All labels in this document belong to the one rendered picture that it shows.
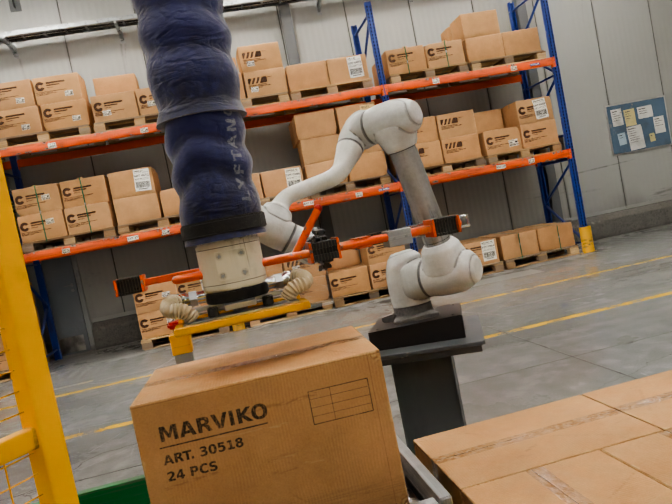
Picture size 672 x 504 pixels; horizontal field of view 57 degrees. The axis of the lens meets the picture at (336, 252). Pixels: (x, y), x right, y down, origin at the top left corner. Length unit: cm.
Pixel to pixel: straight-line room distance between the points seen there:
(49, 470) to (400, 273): 152
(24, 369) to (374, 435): 80
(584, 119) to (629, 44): 161
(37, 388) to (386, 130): 143
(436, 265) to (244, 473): 111
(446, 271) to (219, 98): 110
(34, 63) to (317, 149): 457
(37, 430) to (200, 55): 92
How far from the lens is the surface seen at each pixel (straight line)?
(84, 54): 1071
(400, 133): 222
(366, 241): 170
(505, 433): 201
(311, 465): 158
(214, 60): 164
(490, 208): 1102
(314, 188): 213
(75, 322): 1039
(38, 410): 131
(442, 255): 230
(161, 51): 167
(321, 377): 152
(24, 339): 129
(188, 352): 218
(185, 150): 161
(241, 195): 159
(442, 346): 230
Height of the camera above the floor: 128
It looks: 3 degrees down
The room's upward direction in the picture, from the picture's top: 11 degrees counter-clockwise
